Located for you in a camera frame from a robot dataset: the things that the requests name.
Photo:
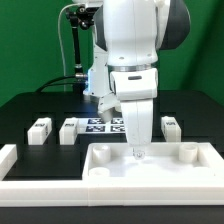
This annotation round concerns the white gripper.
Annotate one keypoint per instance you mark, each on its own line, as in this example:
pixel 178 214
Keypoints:
pixel 135 91

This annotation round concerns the white desk top tray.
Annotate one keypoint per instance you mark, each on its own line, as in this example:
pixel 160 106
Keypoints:
pixel 163 161

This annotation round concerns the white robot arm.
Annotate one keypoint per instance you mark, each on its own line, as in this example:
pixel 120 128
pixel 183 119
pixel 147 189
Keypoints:
pixel 131 32

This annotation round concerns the fiducial marker plate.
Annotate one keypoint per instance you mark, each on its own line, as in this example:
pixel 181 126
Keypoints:
pixel 98 126

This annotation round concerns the white U-shaped fence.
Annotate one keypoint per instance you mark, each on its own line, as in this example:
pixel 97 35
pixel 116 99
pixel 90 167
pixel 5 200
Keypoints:
pixel 102 191

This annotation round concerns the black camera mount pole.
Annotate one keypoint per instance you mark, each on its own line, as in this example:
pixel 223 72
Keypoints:
pixel 81 18

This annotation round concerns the camera on mount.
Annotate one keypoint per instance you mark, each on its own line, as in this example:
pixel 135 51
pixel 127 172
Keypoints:
pixel 93 4

